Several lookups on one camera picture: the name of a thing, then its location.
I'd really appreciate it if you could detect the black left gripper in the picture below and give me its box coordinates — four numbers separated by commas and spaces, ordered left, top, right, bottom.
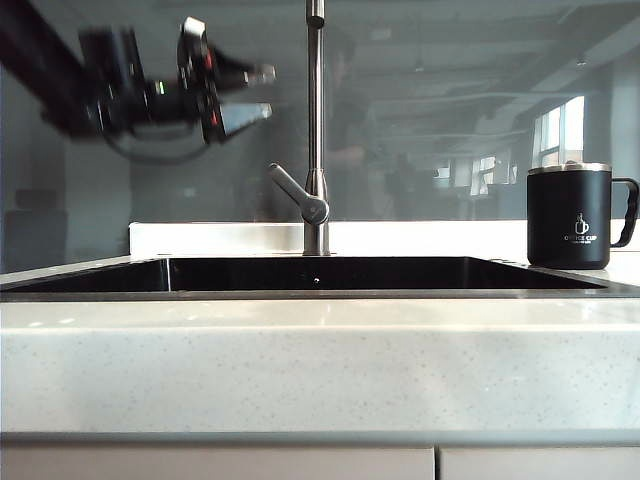
176, 37, 278, 147

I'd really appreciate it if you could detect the grey steel faucet lever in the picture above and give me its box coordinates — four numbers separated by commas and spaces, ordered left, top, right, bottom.
267, 162, 331, 227

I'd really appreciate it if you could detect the black steel-rimmed mug with handle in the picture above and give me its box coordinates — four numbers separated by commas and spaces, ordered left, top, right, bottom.
526, 162, 640, 270

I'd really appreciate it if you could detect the stainless steel faucet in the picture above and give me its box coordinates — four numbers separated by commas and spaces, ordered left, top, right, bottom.
303, 0, 332, 257

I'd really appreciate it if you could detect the black undermount sink basin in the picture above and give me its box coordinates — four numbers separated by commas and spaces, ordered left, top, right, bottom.
0, 255, 611, 301

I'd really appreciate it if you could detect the white counter upstand ledge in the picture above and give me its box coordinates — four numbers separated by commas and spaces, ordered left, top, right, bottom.
128, 219, 640, 257

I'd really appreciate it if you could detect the wide beige cabinet door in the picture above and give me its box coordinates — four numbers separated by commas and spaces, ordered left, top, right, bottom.
0, 446, 435, 480

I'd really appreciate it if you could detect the narrow beige cabinet door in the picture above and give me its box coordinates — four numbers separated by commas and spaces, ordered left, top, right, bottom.
439, 447, 640, 480

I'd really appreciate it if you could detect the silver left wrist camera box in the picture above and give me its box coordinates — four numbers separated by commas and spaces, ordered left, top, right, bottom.
179, 16, 208, 41

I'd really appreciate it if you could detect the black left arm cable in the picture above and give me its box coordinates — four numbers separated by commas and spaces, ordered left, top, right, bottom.
102, 122, 214, 164

